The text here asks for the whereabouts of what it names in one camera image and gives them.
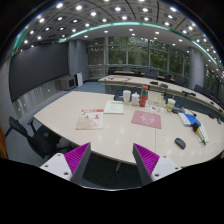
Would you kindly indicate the red and white magazine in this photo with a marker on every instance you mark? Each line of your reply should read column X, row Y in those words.
column 90, row 119

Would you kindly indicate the black computer mouse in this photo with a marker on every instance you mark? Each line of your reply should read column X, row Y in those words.
column 180, row 143

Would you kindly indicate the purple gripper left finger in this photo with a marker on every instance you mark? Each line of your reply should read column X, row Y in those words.
column 69, row 166

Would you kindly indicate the green-lidded white cup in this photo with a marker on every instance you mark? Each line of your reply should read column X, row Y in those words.
column 170, row 104

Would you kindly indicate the large dark wall screen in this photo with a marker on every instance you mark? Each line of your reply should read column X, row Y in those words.
column 35, row 66

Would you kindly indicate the black office chair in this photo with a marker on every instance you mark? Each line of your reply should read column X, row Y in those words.
column 44, row 142

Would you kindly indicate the red thermos bottle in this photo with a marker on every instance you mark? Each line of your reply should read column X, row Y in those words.
column 143, row 96

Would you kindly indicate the white paper cup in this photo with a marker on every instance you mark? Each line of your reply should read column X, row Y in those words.
column 126, row 96

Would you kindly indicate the grey cabinet box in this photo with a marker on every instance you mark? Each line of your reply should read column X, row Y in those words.
column 67, row 83

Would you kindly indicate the clear plastic container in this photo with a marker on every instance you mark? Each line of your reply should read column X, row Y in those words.
column 156, row 99

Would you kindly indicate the white lidded mug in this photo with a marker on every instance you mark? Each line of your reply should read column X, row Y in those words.
column 135, row 99

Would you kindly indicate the white book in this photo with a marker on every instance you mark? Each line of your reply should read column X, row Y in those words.
column 114, row 107

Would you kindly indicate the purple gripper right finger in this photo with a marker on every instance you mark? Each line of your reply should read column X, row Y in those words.
column 151, row 166

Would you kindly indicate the pink mouse pad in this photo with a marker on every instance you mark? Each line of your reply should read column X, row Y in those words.
column 147, row 119

